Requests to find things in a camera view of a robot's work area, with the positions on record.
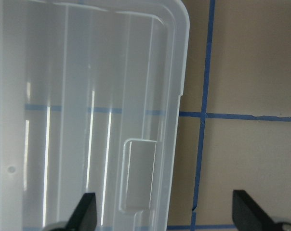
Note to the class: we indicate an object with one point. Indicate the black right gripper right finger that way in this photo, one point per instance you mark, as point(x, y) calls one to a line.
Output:
point(248, 215)

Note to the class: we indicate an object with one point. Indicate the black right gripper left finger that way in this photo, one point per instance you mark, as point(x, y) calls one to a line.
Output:
point(84, 217)

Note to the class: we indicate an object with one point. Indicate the clear plastic box lid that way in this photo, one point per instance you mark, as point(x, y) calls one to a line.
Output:
point(89, 103)

